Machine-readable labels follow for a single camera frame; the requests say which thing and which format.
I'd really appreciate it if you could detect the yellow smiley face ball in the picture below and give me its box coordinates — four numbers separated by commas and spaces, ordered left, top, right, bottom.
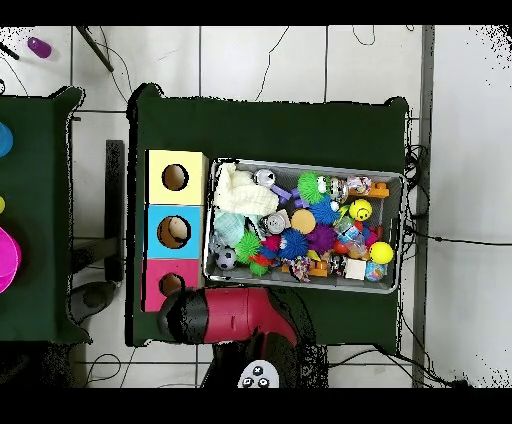
348, 198, 374, 222

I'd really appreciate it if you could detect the purple spiky ball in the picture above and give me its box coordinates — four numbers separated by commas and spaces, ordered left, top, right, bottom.
306, 223, 338, 253

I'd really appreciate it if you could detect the black crushed soda can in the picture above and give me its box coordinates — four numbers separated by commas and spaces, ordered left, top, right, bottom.
259, 211, 291, 237

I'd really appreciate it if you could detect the blue plastic cup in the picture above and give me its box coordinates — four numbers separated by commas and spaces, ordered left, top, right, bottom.
0, 121, 14, 158

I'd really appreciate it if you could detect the cream waffle cloth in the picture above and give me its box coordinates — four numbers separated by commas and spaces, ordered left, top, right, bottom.
213, 162, 280, 217

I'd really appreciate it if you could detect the shallow clear mesh bin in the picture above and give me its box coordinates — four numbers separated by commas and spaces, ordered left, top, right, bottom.
201, 156, 407, 295

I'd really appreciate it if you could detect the dark green side table cloth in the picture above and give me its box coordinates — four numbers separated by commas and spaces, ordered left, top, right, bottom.
0, 85, 93, 345

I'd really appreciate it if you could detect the silver crushed can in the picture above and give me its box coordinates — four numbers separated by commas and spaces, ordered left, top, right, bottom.
254, 168, 277, 188

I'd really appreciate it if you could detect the green fuzzy toy with eyes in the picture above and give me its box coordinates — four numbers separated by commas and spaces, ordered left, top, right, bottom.
296, 171, 330, 203

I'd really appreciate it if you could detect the blue fuzzy toy with eyes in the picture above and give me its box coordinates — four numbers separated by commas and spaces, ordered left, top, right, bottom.
309, 195, 342, 226

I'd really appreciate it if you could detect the toy hamburger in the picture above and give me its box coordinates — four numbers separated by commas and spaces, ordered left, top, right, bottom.
290, 208, 317, 235

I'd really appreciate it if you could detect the black upright panel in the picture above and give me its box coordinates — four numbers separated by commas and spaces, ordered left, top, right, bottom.
104, 139, 126, 283

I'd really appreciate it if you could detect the wooden box with three holes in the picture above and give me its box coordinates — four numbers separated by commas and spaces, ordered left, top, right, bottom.
141, 149, 210, 314

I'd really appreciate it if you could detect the black rod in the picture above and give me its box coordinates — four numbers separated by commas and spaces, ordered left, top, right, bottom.
75, 25, 115, 73

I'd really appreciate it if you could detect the magenta plastic bowl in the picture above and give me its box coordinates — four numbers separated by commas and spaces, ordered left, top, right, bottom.
0, 225, 22, 295

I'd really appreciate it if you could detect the plain yellow ball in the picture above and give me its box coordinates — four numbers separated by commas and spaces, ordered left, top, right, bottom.
368, 240, 396, 265

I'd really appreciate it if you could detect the black cable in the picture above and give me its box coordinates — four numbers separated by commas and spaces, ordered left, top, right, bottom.
403, 223, 512, 247

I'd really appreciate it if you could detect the small black white soccer ball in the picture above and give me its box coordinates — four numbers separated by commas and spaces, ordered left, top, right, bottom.
214, 246, 239, 270

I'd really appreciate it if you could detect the purple bottle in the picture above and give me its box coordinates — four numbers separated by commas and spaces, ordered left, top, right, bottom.
26, 36, 53, 60

